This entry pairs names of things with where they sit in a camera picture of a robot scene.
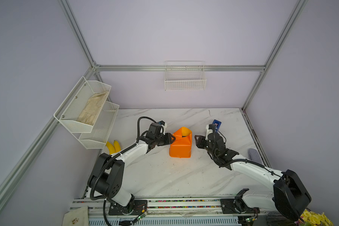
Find yellow banana left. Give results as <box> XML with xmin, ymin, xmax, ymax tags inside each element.
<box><xmin>105</xmin><ymin>142</ymin><xmax>116</xmax><ymax>155</ymax></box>

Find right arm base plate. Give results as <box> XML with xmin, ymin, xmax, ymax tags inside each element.
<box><xmin>220</xmin><ymin>198</ymin><xmax>260</xmax><ymax>215</ymax></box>

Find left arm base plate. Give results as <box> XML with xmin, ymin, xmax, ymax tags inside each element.
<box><xmin>108</xmin><ymin>199</ymin><xmax>148</xmax><ymax>216</ymax></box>

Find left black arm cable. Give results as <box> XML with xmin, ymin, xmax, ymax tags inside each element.
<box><xmin>89</xmin><ymin>116</ymin><xmax>159</xmax><ymax>226</ymax></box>

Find beige cloth in basket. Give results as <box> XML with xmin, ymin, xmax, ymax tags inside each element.
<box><xmin>77</xmin><ymin>91</ymin><xmax>109</xmax><ymax>126</ymax></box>

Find white wire basket on wall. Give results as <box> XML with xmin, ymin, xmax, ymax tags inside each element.
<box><xmin>164</xmin><ymin>61</ymin><xmax>207</xmax><ymax>91</ymax></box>

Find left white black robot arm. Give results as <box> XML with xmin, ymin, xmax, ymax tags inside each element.
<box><xmin>88</xmin><ymin>121</ymin><xmax>176</xmax><ymax>208</ymax></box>

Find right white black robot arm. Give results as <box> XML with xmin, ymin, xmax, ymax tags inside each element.
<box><xmin>195</xmin><ymin>131</ymin><xmax>312</xmax><ymax>221</ymax></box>

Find beige cloth bag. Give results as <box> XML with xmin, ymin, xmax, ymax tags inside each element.
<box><xmin>62</xmin><ymin>206</ymin><xmax>89</xmax><ymax>226</ymax></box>

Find yellow banana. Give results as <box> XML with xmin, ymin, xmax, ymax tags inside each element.
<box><xmin>113</xmin><ymin>140</ymin><xmax>121</xmax><ymax>153</ymax></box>
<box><xmin>105</xmin><ymin>142</ymin><xmax>116</xmax><ymax>155</ymax></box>

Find yellow flower bouquet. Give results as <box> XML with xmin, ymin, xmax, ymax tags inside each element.
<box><xmin>301</xmin><ymin>210</ymin><xmax>334</xmax><ymax>226</ymax></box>

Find yellow banana right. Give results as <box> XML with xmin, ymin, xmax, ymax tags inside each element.
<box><xmin>113</xmin><ymin>140</ymin><xmax>121</xmax><ymax>153</ymax></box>

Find grey round object on table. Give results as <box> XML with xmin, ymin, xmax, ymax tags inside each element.
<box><xmin>248</xmin><ymin>148</ymin><xmax>263</xmax><ymax>165</ymax></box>

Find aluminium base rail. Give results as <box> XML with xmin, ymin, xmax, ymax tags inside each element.
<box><xmin>70</xmin><ymin>197</ymin><xmax>294</xmax><ymax>226</ymax></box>

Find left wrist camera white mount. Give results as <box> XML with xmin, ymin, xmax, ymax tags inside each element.
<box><xmin>158</xmin><ymin>121</ymin><xmax>167</xmax><ymax>134</ymax></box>

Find blue tape dispenser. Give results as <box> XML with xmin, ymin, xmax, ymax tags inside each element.
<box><xmin>212</xmin><ymin>120</ymin><xmax>222</xmax><ymax>132</ymax></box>

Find lower white wire shelf basket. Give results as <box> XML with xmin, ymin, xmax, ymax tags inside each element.
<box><xmin>78</xmin><ymin>101</ymin><xmax>119</xmax><ymax>149</ymax></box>

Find upper white wire shelf basket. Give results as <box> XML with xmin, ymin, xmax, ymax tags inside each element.
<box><xmin>54</xmin><ymin>77</ymin><xmax>111</xmax><ymax>133</ymax></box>

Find white wire shelf basket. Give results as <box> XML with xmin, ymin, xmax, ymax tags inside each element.
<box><xmin>54</xmin><ymin>77</ymin><xmax>111</xmax><ymax>133</ymax></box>
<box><xmin>78</xmin><ymin>101</ymin><xmax>119</xmax><ymax>149</ymax></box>

